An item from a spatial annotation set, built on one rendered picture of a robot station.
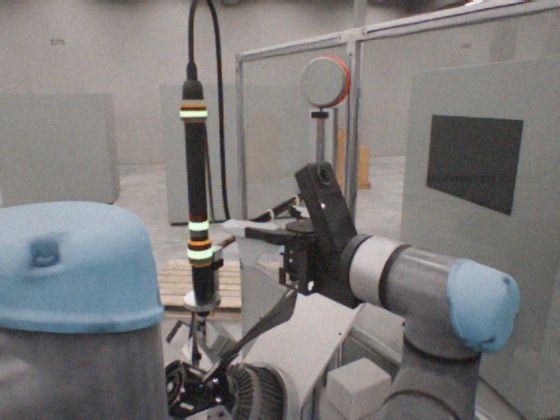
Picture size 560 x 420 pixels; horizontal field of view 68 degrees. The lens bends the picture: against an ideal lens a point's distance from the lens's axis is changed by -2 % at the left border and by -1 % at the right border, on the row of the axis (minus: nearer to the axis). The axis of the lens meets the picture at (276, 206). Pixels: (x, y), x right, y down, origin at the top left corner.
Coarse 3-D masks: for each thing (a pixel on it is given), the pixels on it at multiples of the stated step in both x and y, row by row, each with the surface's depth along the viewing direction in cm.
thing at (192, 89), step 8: (192, 64) 68; (192, 72) 68; (192, 80) 68; (184, 88) 68; (192, 88) 68; (200, 88) 69; (184, 96) 69; (192, 96) 68; (200, 96) 69; (192, 272) 77; (200, 272) 76; (208, 272) 77; (192, 280) 78; (200, 280) 76; (208, 280) 77; (200, 288) 77; (208, 288) 78; (200, 296) 77; (208, 296) 78; (200, 312) 79; (208, 312) 79
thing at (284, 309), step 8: (296, 280) 93; (288, 288) 97; (288, 296) 87; (296, 296) 83; (280, 304) 86; (288, 304) 82; (272, 312) 86; (280, 312) 82; (288, 312) 79; (264, 320) 85; (272, 320) 82; (280, 320) 79; (288, 320) 77; (256, 328) 85; (264, 328) 81; (248, 336) 85; (256, 336) 81; (240, 344) 84; (232, 352) 85; (224, 360) 89
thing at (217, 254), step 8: (216, 248) 80; (216, 256) 80; (216, 264) 79; (216, 272) 80; (216, 280) 80; (216, 288) 81; (192, 296) 79; (216, 296) 79; (184, 304) 78; (192, 304) 76; (200, 304) 76; (208, 304) 76; (216, 304) 77
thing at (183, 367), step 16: (176, 368) 93; (192, 368) 91; (176, 384) 90; (192, 384) 88; (208, 384) 91; (224, 384) 95; (176, 400) 86; (192, 400) 87; (208, 400) 90; (224, 400) 92; (176, 416) 87
